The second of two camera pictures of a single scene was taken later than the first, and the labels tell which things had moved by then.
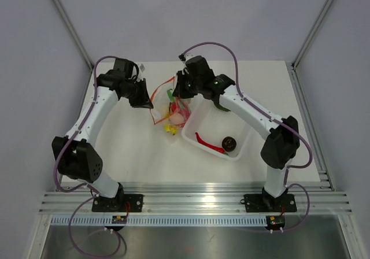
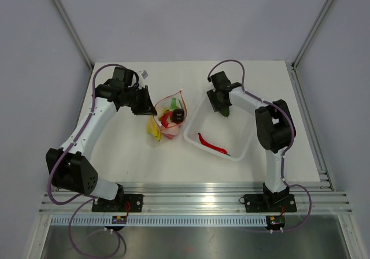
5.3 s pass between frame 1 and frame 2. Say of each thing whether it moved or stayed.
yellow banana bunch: moved
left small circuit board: stayed
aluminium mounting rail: stayed
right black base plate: stayed
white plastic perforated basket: stayed
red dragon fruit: moved
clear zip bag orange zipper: moved
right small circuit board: stayed
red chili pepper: stayed
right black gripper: moved
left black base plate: stayed
